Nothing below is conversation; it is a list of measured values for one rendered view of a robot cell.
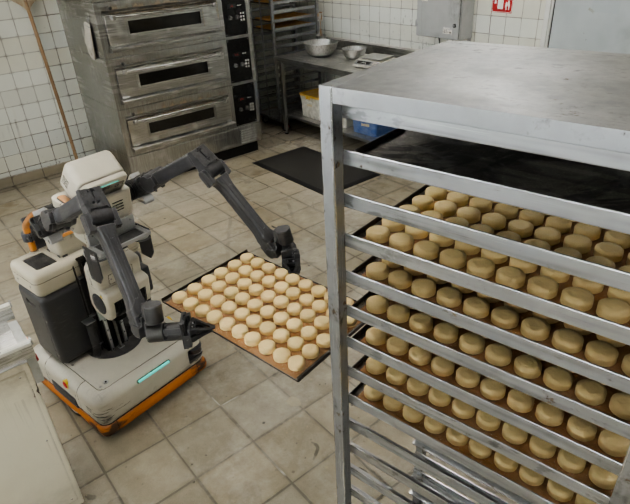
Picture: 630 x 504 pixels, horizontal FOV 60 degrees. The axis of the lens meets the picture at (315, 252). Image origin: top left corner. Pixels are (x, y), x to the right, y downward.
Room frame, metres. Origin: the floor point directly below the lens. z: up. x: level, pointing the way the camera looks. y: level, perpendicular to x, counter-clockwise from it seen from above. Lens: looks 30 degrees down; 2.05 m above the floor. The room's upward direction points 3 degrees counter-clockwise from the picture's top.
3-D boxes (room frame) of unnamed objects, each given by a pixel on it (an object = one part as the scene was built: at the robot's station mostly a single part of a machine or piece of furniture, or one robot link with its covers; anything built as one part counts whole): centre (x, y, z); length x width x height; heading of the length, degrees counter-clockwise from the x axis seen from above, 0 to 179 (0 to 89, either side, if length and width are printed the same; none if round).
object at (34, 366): (1.60, 1.09, 0.77); 0.24 x 0.04 x 0.14; 37
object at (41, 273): (2.31, 1.13, 0.59); 0.55 x 0.34 x 0.83; 139
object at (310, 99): (6.26, -0.20, 0.36); 0.47 x 0.39 x 0.26; 126
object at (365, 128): (5.59, -0.73, 0.36); 0.47 x 0.38 x 0.26; 130
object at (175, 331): (1.36, 0.44, 1.01); 0.07 x 0.07 x 0.10; 4
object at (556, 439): (0.81, -0.29, 1.23); 0.64 x 0.03 x 0.03; 49
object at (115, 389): (2.25, 1.06, 0.16); 0.67 x 0.64 x 0.25; 49
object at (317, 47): (6.25, -0.19, 0.95); 0.39 x 0.39 x 0.14
